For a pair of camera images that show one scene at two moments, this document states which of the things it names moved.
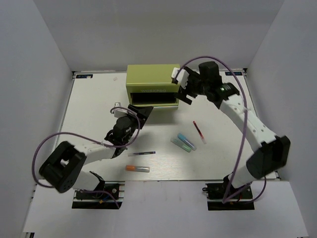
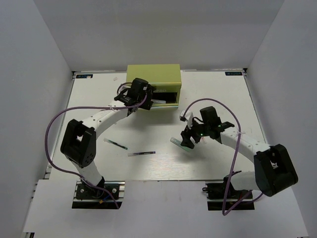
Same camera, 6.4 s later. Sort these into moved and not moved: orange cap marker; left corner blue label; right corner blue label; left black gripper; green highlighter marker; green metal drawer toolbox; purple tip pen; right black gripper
Moved: left black gripper; right black gripper; orange cap marker
Not moved: purple tip pen; green metal drawer toolbox; right corner blue label; left corner blue label; green highlighter marker
